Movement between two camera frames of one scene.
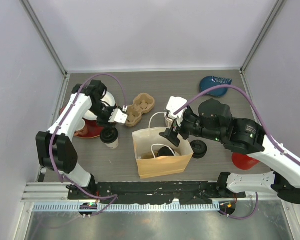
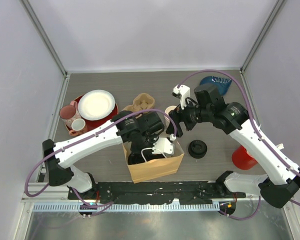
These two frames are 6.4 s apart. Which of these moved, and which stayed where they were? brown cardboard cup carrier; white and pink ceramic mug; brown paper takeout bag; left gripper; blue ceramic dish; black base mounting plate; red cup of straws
Moved: brown paper takeout bag; left gripper
Stayed: black base mounting plate; white and pink ceramic mug; blue ceramic dish; brown cardboard cup carrier; red cup of straws
